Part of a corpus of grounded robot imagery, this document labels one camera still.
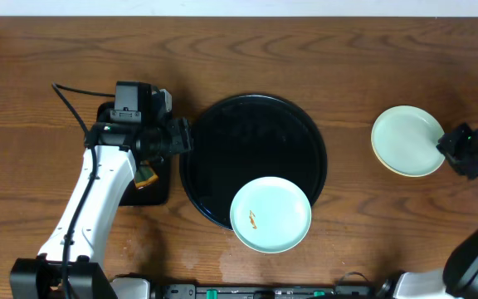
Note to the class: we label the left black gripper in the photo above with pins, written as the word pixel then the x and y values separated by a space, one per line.
pixel 178 140

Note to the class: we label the orange green scrub sponge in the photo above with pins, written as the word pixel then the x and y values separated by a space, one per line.
pixel 145 176

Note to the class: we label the yellow plate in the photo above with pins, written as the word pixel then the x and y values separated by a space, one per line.
pixel 382 164

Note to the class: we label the round black tray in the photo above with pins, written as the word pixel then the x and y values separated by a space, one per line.
pixel 246 137

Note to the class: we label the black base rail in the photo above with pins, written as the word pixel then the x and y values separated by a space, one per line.
pixel 190 291

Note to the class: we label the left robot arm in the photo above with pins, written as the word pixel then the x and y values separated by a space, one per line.
pixel 69 264

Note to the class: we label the rectangular black tray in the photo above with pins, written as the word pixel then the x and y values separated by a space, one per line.
pixel 156 195

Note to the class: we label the light green plate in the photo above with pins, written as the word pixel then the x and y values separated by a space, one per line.
pixel 270 215
pixel 404 138

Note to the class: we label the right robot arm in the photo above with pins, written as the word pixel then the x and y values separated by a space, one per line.
pixel 459 277

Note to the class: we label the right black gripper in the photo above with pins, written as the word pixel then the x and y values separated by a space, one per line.
pixel 446 146

